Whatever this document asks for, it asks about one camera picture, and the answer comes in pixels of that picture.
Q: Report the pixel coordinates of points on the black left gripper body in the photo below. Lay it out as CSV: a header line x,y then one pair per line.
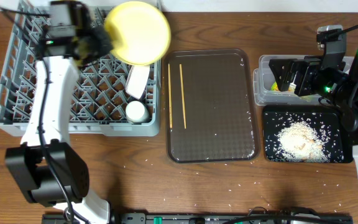
x,y
95,43

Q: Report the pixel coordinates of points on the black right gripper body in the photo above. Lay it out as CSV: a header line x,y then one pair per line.
x,y
315,81

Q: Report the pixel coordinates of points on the yellow round plate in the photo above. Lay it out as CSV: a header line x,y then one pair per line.
x,y
140,34

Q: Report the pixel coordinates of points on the white shallow bowl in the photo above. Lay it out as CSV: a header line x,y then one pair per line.
x,y
137,80

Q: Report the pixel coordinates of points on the white plastic cup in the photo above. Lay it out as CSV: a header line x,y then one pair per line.
x,y
136,112

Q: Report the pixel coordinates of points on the wooden chopstick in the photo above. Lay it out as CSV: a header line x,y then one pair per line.
x,y
170,97
182,95

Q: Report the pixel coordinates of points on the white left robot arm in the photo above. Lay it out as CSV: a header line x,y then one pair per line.
x,y
45,167

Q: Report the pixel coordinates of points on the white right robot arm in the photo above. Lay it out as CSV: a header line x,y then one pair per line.
x,y
345,99

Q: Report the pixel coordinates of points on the clear plastic waste bin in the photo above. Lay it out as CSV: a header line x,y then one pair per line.
x,y
263,79

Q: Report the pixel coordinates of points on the black waste tray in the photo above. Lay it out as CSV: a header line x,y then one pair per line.
x,y
277,117

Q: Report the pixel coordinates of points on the pile of rice waste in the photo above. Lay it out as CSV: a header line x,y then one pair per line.
x,y
301,143

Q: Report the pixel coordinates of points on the yellow green wrapper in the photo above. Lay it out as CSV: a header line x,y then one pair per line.
x,y
274,87

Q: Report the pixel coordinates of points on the grey plastic dish rack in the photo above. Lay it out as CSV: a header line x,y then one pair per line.
x,y
99,98

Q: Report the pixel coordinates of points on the dark brown serving tray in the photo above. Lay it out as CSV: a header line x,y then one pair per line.
x,y
221,122

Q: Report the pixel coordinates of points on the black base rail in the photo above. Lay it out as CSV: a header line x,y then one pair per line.
x,y
257,215

